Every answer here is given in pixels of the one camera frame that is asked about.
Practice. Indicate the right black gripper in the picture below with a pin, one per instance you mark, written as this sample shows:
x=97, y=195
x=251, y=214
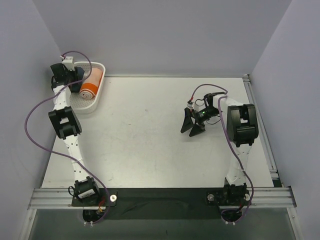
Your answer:
x=194, y=119

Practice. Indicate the dark blue towel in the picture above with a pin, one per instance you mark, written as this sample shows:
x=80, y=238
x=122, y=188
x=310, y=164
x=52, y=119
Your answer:
x=80, y=72

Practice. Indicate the rolled orange towel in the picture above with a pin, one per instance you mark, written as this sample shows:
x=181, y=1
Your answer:
x=90, y=86

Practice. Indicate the white perforated plastic basket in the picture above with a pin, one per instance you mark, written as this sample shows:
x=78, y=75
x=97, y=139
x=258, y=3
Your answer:
x=87, y=100

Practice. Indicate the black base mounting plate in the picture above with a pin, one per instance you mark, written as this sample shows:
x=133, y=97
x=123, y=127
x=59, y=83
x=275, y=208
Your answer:
x=160, y=204

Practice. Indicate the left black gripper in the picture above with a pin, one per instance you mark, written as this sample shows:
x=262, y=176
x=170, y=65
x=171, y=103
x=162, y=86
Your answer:
x=77, y=81

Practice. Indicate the aluminium frame rail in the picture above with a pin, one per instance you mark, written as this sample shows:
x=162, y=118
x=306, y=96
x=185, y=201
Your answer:
x=133, y=139

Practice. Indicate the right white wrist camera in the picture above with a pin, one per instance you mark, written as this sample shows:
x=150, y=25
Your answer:
x=191, y=105

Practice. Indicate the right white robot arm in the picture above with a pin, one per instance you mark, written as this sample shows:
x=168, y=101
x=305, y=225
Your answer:
x=240, y=127

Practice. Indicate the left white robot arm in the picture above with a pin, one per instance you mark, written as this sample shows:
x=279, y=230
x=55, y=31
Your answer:
x=68, y=128

